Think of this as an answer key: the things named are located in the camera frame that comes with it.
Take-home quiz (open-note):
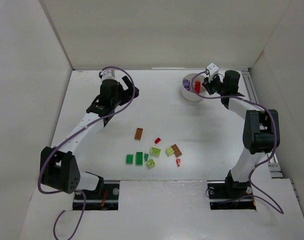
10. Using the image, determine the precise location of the large red lego brick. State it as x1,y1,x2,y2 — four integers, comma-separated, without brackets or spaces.
194,80,201,94

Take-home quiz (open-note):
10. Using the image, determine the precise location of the purple long lego brick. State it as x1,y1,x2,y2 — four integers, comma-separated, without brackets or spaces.
182,78,191,91

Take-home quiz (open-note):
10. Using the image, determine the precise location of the brown upside-down lego brick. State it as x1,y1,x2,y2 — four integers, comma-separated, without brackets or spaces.
134,128,143,141

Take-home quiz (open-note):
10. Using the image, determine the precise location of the small red lego brick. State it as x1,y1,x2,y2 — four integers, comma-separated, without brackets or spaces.
154,137,161,144

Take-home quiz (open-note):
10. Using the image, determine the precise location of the brown studded lego brick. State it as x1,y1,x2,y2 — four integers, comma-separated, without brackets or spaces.
171,144,182,158

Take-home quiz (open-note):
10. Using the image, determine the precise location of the red sloped lego piece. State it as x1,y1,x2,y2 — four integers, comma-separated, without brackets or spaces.
176,158,181,167

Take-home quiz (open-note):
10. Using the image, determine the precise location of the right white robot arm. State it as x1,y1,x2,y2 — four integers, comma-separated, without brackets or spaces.
196,64,280,200

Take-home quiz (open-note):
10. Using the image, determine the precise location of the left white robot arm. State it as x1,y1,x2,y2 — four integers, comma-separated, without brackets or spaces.
38,76,139,194

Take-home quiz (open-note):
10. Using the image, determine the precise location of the white round divided container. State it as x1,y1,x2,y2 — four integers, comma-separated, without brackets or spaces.
180,73,207,102

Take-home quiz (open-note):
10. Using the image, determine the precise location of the lime long lego brick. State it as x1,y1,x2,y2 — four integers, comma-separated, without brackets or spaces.
150,147,161,157

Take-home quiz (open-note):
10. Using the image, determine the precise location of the green long lego brick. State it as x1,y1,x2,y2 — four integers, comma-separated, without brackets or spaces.
135,152,144,166

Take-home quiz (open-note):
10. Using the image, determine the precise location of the dark green curved lego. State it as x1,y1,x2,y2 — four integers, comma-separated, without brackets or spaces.
144,153,149,161

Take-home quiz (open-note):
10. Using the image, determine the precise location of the green rounded lego brick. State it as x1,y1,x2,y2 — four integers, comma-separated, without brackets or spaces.
125,154,134,165

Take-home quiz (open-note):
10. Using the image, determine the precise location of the lime small lego brick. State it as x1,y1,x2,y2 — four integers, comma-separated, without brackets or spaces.
165,147,174,156

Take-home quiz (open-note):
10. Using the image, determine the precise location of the lime square lego brick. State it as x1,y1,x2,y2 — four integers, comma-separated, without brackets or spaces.
146,159,156,169

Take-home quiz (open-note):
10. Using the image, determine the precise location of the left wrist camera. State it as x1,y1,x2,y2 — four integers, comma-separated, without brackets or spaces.
98,68,116,81

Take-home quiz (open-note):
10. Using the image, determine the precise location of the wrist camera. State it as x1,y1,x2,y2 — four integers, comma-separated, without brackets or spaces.
205,62,219,82
98,68,116,81

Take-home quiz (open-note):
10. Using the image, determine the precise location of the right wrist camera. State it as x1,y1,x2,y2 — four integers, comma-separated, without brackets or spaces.
205,62,219,82

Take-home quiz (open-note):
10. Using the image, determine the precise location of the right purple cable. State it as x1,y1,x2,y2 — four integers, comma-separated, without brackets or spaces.
191,69,285,215

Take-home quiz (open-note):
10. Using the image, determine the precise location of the purple cable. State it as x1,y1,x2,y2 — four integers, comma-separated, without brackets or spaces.
191,69,285,215
38,66,138,240

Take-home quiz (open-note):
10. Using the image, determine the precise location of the aluminium rail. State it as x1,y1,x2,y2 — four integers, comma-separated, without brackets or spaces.
241,70,284,179

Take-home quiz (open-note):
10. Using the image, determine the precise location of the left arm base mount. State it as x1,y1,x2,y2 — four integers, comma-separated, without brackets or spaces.
83,180,120,211

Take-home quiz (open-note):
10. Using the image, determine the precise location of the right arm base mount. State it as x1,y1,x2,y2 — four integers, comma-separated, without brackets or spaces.
206,180,256,210

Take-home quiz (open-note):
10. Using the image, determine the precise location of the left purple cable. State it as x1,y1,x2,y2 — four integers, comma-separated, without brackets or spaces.
38,66,138,240

